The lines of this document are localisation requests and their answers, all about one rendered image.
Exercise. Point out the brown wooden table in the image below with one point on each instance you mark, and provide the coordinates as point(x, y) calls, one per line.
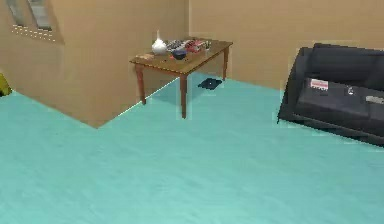
point(181, 65)

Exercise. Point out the dark blue bowl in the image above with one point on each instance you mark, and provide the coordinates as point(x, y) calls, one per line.
point(179, 54)

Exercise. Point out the clear drinking glass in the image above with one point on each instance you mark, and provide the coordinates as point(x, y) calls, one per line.
point(208, 45)

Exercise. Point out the grey patterned box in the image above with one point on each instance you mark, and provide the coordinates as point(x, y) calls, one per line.
point(174, 44)

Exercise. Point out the white vase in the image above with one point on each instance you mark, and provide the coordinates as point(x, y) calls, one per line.
point(159, 46)

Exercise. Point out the black sofa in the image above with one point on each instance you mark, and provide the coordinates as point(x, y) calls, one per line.
point(336, 100)

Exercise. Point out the small white round object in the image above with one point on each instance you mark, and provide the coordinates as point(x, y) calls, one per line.
point(350, 90)

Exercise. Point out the grey remote control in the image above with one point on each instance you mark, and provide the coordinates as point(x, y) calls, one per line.
point(375, 99)

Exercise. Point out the grey window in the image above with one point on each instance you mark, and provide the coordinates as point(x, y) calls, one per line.
point(31, 15)

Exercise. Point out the yellow green object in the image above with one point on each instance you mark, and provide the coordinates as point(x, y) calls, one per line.
point(4, 86)

